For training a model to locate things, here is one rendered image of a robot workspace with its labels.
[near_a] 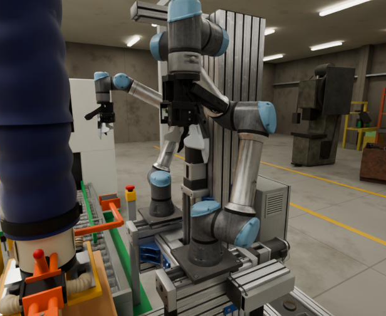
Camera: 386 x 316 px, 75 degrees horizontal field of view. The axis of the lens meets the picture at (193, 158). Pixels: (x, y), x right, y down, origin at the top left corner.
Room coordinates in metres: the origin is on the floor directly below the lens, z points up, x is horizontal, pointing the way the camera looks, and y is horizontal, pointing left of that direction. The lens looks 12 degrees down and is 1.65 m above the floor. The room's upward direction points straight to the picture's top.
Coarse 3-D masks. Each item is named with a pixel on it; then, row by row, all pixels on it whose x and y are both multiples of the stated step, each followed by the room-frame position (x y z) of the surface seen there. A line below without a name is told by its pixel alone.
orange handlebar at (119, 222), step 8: (112, 208) 1.06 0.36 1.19; (120, 216) 0.97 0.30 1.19; (104, 224) 0.90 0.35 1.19; (112, 224) 0.91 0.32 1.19; (120, 224) 0.92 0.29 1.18; (80, 232) 0.85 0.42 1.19; (88, 232) 0.87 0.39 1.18; (56, 256) 0.70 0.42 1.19; (56, 264) 0.66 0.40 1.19; (32, 304) 0.50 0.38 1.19; (48, 304) 0.51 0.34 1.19; (56, 304) 0.51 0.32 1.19; (32, 312) 0.48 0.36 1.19; (40, 312) 0.48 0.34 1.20; (48, 312) 0.48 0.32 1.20; (56, 312) 0.48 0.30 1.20
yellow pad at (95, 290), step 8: (80, 248) 0.88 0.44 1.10; (88, 248) 0.93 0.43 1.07; (72, 272) 0.77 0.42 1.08; (80, 272) 0.74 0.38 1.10; (88, 272) 0.77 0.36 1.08; (96, 272) 0.78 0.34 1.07; (96, 280) 0.74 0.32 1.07; (88, 288) 0.70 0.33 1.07; (96, 288) 0.70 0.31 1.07; (72, 296) 0.67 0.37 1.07; (80, 296) 0.67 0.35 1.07; (88, 296) 0.67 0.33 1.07; (96, 296) 0.68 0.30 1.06; (72, 304) 0.65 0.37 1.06
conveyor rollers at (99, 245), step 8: (80, 192) 3.06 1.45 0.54; (88, 192) 3.09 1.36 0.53; (80, 200) 2.81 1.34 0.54; (88, 200) 2.78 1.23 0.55; (80, 216) 2.39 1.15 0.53; (80, 224) 2.17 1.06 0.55; (88, 224) 2.18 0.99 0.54; (96, 224) 2.20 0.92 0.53; (96, 232) 2.04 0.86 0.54; (88, 240) 1.92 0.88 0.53; (96, 248) 1.79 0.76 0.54; (104, 248) 1.81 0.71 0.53; (104, 256) 1.66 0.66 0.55; (104, 264) 1.57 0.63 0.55; (112, 272) 1.49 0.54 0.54; (112, 280) 1.41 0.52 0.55; (112, 288) 1.33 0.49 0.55
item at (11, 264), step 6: (12, 264) 0.82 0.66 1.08; (18, 264) 0.78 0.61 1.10; (6, 270) 0.79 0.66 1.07; (0, 288) 0.70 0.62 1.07; (6, 288) 0.69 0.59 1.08; (12, 288) 0.66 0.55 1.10; (18, 288) 0.67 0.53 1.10; (0, 294) 0.67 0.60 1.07; (6, 294) 0.67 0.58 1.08; (12, 294) 0.65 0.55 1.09; (18, 294) 0.66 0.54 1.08; (0, 300) 0.65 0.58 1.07; (18, 312) 0.61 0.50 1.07
